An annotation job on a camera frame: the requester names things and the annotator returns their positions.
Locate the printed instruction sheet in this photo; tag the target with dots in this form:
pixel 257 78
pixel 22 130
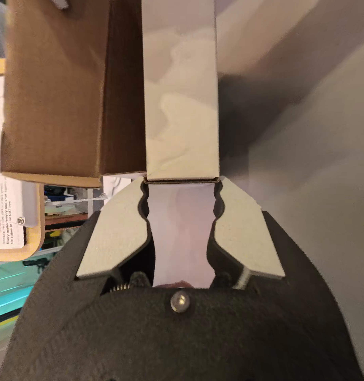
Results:
pixel 3 208

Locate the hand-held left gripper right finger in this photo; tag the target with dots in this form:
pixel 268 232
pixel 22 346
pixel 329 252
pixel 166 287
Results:
pixel 244 238

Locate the white cardboard box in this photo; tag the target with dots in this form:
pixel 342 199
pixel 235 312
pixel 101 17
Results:
pixel 179 89

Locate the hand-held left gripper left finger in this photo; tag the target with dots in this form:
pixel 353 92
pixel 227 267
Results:
pixel 116 238

